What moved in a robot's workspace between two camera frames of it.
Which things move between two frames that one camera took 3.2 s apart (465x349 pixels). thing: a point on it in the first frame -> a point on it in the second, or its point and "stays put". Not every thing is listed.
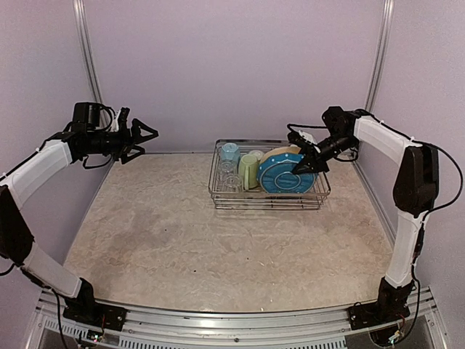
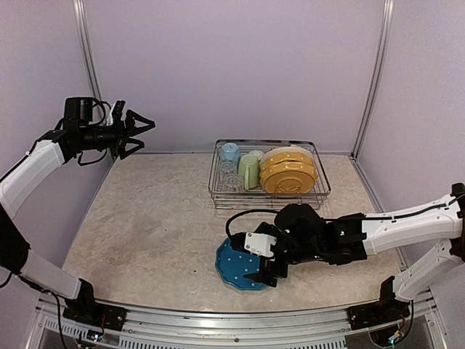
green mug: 248,171 stays put
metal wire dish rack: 234,181 stays put
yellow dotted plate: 274,151 -> 289,177
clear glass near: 232,184 stays put
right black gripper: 318,164 -> 280,273
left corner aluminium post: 83,25 stays put
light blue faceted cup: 230,151 stays put
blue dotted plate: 275,175 -> 233,265
